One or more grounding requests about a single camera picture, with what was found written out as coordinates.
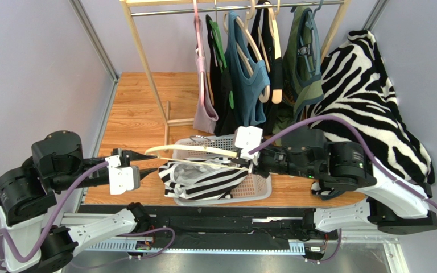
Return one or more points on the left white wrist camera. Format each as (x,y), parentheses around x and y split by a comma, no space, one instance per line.
(122,179)

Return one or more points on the pink plastic hanger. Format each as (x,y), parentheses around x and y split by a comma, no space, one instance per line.
(200,56)

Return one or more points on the cream hanger under blue top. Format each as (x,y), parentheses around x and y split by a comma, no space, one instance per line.
(250,80)

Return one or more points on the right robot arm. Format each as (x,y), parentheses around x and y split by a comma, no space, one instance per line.
(390,204)

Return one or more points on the olive green tank top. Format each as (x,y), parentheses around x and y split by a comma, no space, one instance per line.
(301,92)

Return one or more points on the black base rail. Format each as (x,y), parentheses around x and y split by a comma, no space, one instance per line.
(232,228)

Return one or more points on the lilac tank top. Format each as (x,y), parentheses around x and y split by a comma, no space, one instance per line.
(205,117)

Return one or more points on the light wooden hanger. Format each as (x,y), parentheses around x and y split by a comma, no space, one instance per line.
(269,44)

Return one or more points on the green plastic hanger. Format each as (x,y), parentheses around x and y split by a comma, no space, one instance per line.
(218,64)

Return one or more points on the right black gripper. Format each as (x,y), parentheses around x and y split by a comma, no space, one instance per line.
(252,163)

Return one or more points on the zebra print blanket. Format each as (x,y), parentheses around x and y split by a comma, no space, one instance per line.
(357,89)

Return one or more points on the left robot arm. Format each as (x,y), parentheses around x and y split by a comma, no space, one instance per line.
(32,196)

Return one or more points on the cream plastic hanger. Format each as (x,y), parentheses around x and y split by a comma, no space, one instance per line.
(204,147)

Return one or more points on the blue tank top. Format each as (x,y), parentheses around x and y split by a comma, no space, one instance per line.
(249,115)

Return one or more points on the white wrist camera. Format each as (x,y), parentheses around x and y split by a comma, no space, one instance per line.
(245,140)
(122,179)

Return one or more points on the wooden clothes rack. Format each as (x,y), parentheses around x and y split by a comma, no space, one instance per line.
(273,8)

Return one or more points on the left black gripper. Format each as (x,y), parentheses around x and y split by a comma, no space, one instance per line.
(132,154)

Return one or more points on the black white striped tank top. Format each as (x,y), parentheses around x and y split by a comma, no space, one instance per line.
(199,179)

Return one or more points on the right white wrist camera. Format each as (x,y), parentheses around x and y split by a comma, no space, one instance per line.
(245,140)

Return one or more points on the white plastic basket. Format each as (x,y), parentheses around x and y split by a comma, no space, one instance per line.
(253,188)

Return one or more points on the teal plastic hanger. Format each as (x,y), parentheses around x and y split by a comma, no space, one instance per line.
(304,44)

